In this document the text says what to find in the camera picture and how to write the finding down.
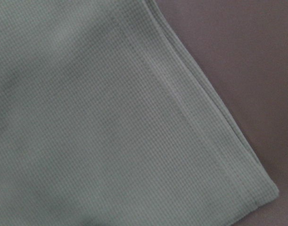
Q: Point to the olive green long-sleeve shirt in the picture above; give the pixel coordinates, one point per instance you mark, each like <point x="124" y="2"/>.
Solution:
<point x="107" y="120"/>

